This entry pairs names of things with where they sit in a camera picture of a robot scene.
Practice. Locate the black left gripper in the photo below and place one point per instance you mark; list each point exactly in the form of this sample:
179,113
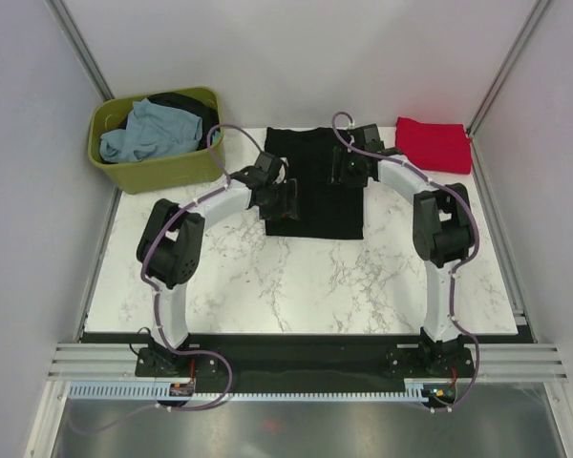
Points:
287,207

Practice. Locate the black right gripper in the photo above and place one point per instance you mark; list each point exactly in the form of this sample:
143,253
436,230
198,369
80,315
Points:
341,156

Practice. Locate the black t shirt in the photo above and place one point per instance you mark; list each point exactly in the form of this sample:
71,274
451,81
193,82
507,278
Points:
326,211

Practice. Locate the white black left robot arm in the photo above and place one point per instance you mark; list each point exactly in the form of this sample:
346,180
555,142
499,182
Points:
170,247

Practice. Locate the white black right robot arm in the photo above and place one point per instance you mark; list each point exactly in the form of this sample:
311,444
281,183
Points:
445,232

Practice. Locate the folded red t shirt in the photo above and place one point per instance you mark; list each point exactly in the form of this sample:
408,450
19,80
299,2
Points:
442,148

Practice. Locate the black garment in bin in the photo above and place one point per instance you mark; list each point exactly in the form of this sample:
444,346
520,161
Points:
209,116

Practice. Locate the light blue t shirt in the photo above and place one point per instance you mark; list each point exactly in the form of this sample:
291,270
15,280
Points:
153,130

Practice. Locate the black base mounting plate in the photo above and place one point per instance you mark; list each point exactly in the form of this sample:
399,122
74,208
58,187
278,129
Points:
306,363

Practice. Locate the right aluminium corner post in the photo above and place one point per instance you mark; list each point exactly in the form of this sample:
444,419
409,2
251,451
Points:
520,44

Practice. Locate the aluminium corner post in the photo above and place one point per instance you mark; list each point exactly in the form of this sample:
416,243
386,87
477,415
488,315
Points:
82,50
520,44

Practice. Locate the slotted cable duct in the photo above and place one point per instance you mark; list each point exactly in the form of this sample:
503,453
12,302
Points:
412,392

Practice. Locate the aluminium front rail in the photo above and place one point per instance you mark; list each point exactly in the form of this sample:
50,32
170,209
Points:
92,362

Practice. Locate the left aluminium corner post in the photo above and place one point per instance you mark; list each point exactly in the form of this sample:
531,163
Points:
82,50

